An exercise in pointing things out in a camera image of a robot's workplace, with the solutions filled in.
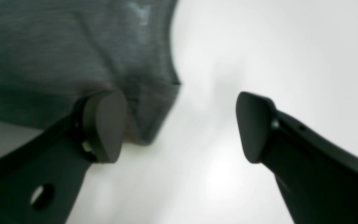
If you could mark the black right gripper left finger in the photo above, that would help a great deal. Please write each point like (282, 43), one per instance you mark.
(40, 181)

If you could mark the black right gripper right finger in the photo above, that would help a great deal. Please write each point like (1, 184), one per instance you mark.
(317, 179)

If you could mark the grey t-shirt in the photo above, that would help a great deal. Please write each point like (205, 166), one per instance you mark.
(53, 52)

